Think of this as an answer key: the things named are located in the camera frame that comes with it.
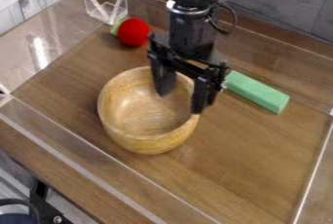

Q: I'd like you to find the red fruit with green stem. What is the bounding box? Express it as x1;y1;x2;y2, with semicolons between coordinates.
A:
111;18;151;47

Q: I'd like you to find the green rectangular block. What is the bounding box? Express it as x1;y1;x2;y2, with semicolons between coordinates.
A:
226;70;290;114

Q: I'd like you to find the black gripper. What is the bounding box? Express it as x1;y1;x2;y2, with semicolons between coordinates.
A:
147;32;229;114

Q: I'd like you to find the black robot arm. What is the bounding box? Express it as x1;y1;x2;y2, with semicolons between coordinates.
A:
147;0;227;114

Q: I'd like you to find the black table clamp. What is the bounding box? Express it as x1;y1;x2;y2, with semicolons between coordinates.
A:
0;179;75;224

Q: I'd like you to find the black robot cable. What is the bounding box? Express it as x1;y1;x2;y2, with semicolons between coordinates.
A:
207;0;239;36

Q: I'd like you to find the wooden bowl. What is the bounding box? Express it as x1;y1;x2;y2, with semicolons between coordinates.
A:
98;66;199;155

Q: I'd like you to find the clear acrylic tray wall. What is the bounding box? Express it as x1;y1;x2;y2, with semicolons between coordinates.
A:
0;0;333;224

